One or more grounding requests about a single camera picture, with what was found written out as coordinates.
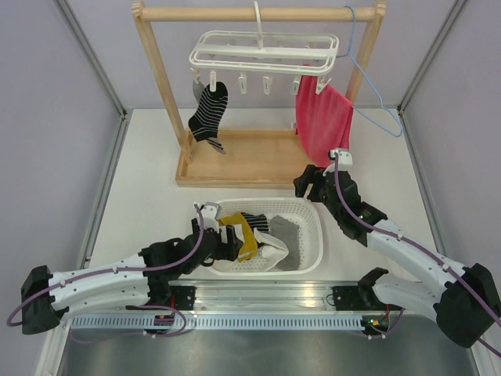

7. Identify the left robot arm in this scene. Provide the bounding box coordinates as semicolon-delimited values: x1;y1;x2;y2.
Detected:
20;219;243;335

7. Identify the yellow bear sock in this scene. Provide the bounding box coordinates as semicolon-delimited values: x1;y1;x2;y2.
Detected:
218;213;258;262

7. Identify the right aluminium frame post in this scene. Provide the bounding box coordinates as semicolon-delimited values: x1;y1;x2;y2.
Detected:
397;0;470;114

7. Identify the white plastic clip hanger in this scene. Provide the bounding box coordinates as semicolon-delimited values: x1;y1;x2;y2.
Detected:
189;2;340;95

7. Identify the black white-striped sock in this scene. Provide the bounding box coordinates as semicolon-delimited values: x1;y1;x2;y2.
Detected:
187;81;229;143
241;212;269;233

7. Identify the white sock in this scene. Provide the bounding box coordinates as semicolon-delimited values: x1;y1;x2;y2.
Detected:
254;229;289;272
211;260;240;273

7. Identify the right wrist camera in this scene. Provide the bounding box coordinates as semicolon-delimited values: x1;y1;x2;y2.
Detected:
327;148;353;172

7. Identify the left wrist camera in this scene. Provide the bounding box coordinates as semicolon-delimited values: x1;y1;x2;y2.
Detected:
194;202;222;231

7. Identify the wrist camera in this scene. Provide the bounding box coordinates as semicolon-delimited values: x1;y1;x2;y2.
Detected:
194;202;222;231
327;148;353;172

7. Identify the white perforated plastic basket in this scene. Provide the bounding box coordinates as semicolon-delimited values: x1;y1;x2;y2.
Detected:
210;197;323;278

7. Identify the white slotted cable duct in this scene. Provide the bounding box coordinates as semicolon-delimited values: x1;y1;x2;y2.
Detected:
71;313;365;331

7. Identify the wooden clothes rack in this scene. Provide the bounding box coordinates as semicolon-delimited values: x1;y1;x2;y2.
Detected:
132;1;386;189

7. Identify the pink towel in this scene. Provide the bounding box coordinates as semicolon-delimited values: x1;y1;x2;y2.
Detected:
295;76;354;168

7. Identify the blue wire hanger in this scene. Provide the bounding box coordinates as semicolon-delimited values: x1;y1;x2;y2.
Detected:
337;5;404;138

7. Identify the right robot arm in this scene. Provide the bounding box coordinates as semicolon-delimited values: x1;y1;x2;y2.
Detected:
294;164;500;348

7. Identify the aluminium mounting rail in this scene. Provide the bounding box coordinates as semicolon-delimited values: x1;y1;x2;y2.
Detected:
147;280;385;315

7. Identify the aluminium frame post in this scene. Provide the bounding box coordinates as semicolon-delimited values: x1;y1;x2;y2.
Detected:
397;0;470;114
53;0;129;119

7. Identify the grey striped-cuff sock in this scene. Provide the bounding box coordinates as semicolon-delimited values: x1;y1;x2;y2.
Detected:
269;215;301;271
191;78;228;156

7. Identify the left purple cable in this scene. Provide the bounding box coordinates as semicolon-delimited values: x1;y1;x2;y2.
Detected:
6;207;207;345

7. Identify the left aluminium frame post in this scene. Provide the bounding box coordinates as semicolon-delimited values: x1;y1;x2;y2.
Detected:
53;0;129;119

